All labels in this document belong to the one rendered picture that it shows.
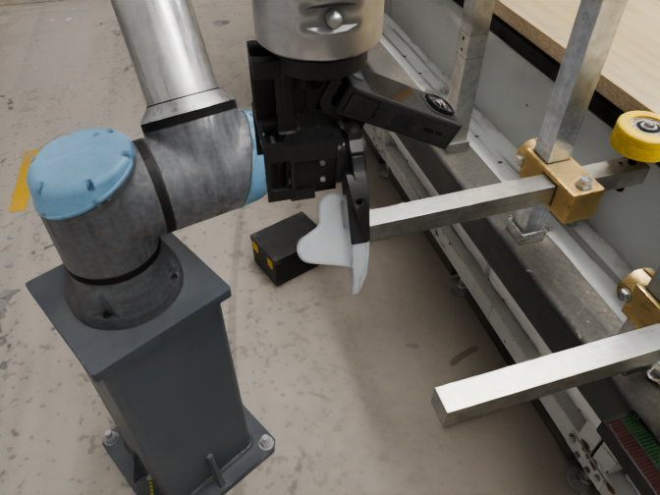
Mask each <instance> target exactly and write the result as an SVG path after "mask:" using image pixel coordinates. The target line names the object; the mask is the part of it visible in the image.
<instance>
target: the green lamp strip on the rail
mask: <svg viewBox="0 0 660 495"><path fill-rule="evenodd" d="M621 420H622V421H623V422H624V424H625V425H626V427H627V428H628V429H629V431H630V432H631V433H632V435H633V436H634V438H635V439H636V440H637V442H638V443H639V444H640V446H641V447H642V448H643V450H644V451H645V452H646V454H647V455H648V456H649V458H650V459H651V460H652V462H653V463H654V464H655V465H656V466H657V467H658V469H659V470H660V448H659V447H658V445H657V444H656V443H655V441H654V440H653V439H652V438H651V436H650V435H649V434H648V432H647V431H646V430H645V428H644V427H643V426H642V425H641V423H640V422H639V421H638V419H637V418H634V414H631V415H628V416H625V417H622V418H621Z"/></svg>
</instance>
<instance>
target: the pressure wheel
mask: <svg viewBox="0 0 660 495"><path fill-rule="evenodd" d="M610 143H611V145H612V147H613V148H614V149H615V150H616V151H617V152H619V153H620V154H622V155H623V156H625V157H627V158H628V159H629V160H628V163H629V164H630V165H635V164H636V162H637V161H639V162H646V163H655V162H660V115H659V114H656V113H652V112H646V111H631V112H627V113H624V114H622V115H621V116H620V117H619V118H618V120H617V122H616V125H615V127H614V130H613V132H612V133H611V136H610Z"/></svg>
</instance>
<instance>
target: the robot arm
mask: <svg viewBox="0 0 660 495"><path fill-rule="evenodd" d="M110 1H111V4H112V7H113V9H114V12H115V15H116V18H117V21H118V24H119V26H120V29H121V32H122V35H123V37H124V40H125V42H126V45H127V48H128V51H129V54H130V57H131V59H132V62H133V65H134V68H135V71H136V74H137V78H138V81H139V84H140V87H141V90H142V92H143V95H144V98H145V101H146V104H147V107H146V111H145V113H144V115H143V117H142V119H141V121H140V126H141V129H142V131H143V135H144V137H142V138H139V139H135V140H130V139H129V138H128V137H127V136H126V135H125V134H123V133H121V132H119V131H115V132H114V131H113V130H112V129H109V128H89V129H83V130H78V131H75V132H72V133H70V134H69V135H68V136H61V137H58V138H56V139H54V140H53V141H51V142H50V143H48V144H47V145H45V146H44V147H43V148H42V149H41V150H40V151H39V152H38V153H37V154H36V155H35V156H34V157H33V159H32V161H31V164H30V165H29V166H28V169H27V186H28V189H29V192H30V194H31V197H32V203H33V206H34V209H35V210H36V212H37V213H38V214H39V216H40V218H41V220H42V222H43V224H44V226H45V228H46V230H47V232H48V234H49V236H50V238H51V240H52V242H53V244H54V246H55V248H56V249H57V251H58V253H59V255H60V257H61V259H62V261H63V264H64V266H65V268H66V270H67V273H66V290H65V291H66V299H67V302H68V304H69V306H70V308H71V310H72V312H73V314H74V315H75V317H76V318H77V319H78V320H79V321H81V322H82V323H84V324H86V325H88V326H90V327H93V328H97V329H102V330H122V329H128V328H132V327H136V326H139V325H141V324H143V323H146V322H148V321H150V320H152V319H154V318H155V317H157V316H158V315H160V314H161V313H163V312H164V311H165V310H166V309H167V308H168V307H170V306H171V304H172V303H173V302H174V301H175V300H176V298H177V297H178V295H179V293H180V291H181V290H182V287H183V283H184V273H183V269H182V266H181V262H180V260H179V258H178V256H177V255H176V254H175V253H174V252H173V251H172V250H171V249H170V247H169V246H168V245H167V244H166V243H165V242H164V241H163V240H162V239H161V238H160V236H163V235H166V234H168V233H171V232H174V231H177V230H180V229H183V228H186V227H189V226H191V225H193V224H196V223H199V222H202V221H205V220H207V219H210V218H213V217H216V216H219V215H222V214H224V213H227V212H230V211H233V210H236V209H238V208H239V209H241V208H243V207H245V206H246V205H248V204H250V203H252V202H254V201H257V200H259V199H261V198H263V197H264V196H265V195H266V194H267V195H268V202H275V201H282V200H288V199H290V200H291V201H296V200H303V199H310V198H315V192H320V191H325V190H331V189H336V183H342V190H343V194H340V193H338V192H329V193H327V194H326V195H324V196H323V197H322V198H321V199H320V201H319V204H318V213H319V223H318V225H317V227H316V228H315V229H313V230H312V231H310V232H309V233H308V234H306V235H305V236H303V237H302V238H301V239H300V240H299V241H298V244H297V252H298V256H299V258H300V259H301V260H302V261H304V262H306V263H312V264H323V265H333V266H344V267H349V276H350V284H351V293H352V295H356V294H358V293H359V291H360V289H361V286H362V284H363V281H364V279H365V276H366V274H367V266H368V257H369V240H370V221H369V196H368V187H367V179H366V144H365V138H364V134H363V132H362V129H361V128H362V127H363V126H364V124H365V123H367V124H369V125H372V126H375V127H378V128H381V129H384V130H387V131H390V132H393V133H396V134H399V135H402V136H405V137H409V138H414V139H417V140H420V141H422V142H425V143H429V144H432V145H435V146H438V147H441V148H444V149H446V148H447V147H448V145H449V144H450V143H451V141H452V140H453V139H454V137H455V136H456V134H457V133H458V132H459V130H460V129H461V128H462V126H463V125H462V124H461V122H460V121H459V120H458V118H457V117H456V115H455V111H454V108H453V107H452V106H451V104H450V103H448V101H447V100H445V99H444V98H441V97H440V96H438V95H435V94H432V93H429V92H428V93H427V92H424V91H421V90H419V89H416V88H414V87H411V86H409V85H406V84H403V83H401V82H397V81H394V80H391V79H389V78H386V77H384V76H381V75H379V74H376V73H373V72H371V71H369V70H367V69H364V68H363V67H364V66H365V64H366V62H367V51H368V50H369V49H371V48H372V47H373V46H374V45H375V44H376V43H377V42H378V41H379V40H380V38H381V35H382V27H383V13H384V0H251V3H252V13H253V23H254V33H255V37H256V40H249V41H247V57H248V66H249V75H250V84H251V93H252V103H251V107H252V112H251V111H249V110H247V109H239V110H238V107H237V104H236V100H235V97H234V96H232V95H230V94H229V93H227V92H226V91H224V90H222V89H221V88H219V86H218V85H217V82H216V80H215V77H214V74H213V71H212V67H211V64H210V61H209V58H208V55H207V51H206V48H205V45H204V42H203V39H202V35H201V32H200V29H199V26H198V23H197V19H196V16H195V13H194V10H193V4H192V1H191V0H110ZM290 180H291V184H290ZM340 202H341V203H340ZM343 223H344V227H343ZM104 285H105V286H104Z"/></svg>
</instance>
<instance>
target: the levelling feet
mask: <svg viewBox="0 0 660 495"><path fill-rule="evenodd" d="M378 175H379V176H380V177H382V178H384V179H389V166H388V165H387V163H386V166H382V167H380V168H379V169H378ZM466 288H467V286H466V285H465V283H464V282H463V280H462V279H461V277H456V278H453V279H452V280H451V281H450V282H449V289H450V291H451V292H452V293H453V294H454V295H456V296H458V297H464V296H465V292H466ZM567 479H568V482H569V484H570V485H571V487H572V488H573V489H574V490H575V492H577V493H578V494H580V495H594V494H595V493H596V492H597V489H596V487H595V486H594V484H593V483H592V481H591V479H590V478H589V476H588V475H587V474H586V473H585V472H584V470H583V467H582V466H581V464H580V463H574V464H572V465H571V466H570V467H569V468H568V470H567Z"/></svg>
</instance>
